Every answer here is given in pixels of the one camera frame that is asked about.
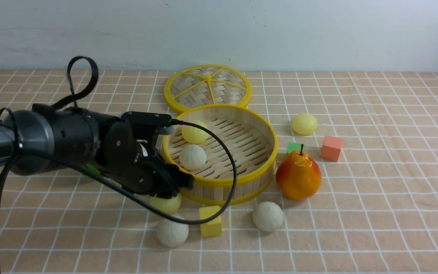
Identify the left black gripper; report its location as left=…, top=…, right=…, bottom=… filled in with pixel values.
left=99, top=118, right=194, bottom=199

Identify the yellow bun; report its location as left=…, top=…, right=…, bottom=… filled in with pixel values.
left=181, top=125, right=210, bottom=145
left=291, top=113, right=318, bottom=135
left=149, top=194, right=182, bottom=215

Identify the white bun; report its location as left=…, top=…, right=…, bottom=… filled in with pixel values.
left=179, top=144, right=207, bottom=170
left=156, top=220, right=189, bottom=248
left=252, top=201, right=284, bottom=233

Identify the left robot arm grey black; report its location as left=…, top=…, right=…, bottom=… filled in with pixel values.
left=14, top=105, right=194, bottom=198

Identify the bamboo steamer tray yellow rim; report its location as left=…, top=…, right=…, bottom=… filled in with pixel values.
left=178, top=104, right=278, bottom=206

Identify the woven bamboo steamer lid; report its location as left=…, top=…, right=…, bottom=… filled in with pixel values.
left=164, top=64, right=252, bottom=114

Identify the yellow cube block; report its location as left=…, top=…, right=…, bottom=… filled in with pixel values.
left=199, top=205, right=222, bottom=237

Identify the green toy watermelon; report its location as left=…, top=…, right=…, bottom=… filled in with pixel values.
left=83, top=164, right=101, bottom=175

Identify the green cube block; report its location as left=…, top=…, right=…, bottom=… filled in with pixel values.
left=286, top=142, right=306, bottom=156

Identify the orange red toy pear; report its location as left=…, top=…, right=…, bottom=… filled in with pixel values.
left=275, top=144, right=322, bottom=201

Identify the orange cube block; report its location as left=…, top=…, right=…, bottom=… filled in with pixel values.
left=320, top=135, right=343, bottom=162

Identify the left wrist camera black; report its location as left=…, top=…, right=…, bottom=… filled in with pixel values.
left=120, top=111, right=175, bottom=149

